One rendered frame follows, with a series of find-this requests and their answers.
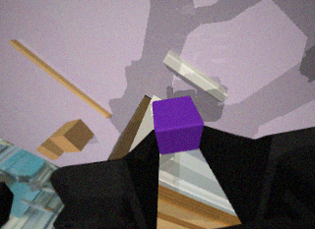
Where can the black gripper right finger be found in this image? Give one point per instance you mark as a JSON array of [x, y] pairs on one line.
[[245, 167]]

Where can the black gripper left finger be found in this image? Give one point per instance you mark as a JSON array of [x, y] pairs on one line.
[[135, 176]]

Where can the purple cube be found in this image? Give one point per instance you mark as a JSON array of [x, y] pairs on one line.
[[178, 125]]

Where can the brown cube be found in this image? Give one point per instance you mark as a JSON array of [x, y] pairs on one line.
[[50, 149], [73, 136]]

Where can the tan wooden bar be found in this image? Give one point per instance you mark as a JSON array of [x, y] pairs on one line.
[[46, 68]]

